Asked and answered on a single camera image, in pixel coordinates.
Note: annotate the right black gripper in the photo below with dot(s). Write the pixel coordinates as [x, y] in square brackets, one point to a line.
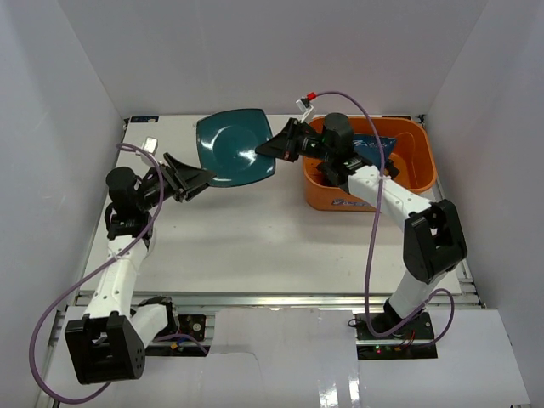
[286, 144]

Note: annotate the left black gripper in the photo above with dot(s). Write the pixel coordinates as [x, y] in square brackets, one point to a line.
[173, 179]

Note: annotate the teal square plate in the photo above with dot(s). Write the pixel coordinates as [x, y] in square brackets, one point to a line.
[226, 144]

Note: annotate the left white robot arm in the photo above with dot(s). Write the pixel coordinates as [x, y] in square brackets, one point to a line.
[108, 342]

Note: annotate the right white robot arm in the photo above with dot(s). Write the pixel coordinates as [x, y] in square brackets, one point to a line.
[433, 239]

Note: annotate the orange plastic bin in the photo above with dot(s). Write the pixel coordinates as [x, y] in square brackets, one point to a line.
[412, 155]

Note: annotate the blue table label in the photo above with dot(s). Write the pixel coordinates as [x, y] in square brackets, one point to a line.
[144, 119]

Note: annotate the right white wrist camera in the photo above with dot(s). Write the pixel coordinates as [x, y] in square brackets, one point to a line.
[306, 107]

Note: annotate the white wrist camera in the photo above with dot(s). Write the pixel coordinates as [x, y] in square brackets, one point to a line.
[148, 147]
[306, 107]

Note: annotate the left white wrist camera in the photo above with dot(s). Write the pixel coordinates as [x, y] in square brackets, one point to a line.
[148, 147]

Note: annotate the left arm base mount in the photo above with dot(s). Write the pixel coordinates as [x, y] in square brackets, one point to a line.
[190, 336]

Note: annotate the aluminium table front rail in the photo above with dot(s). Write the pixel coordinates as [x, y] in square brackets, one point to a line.
[284, 300]

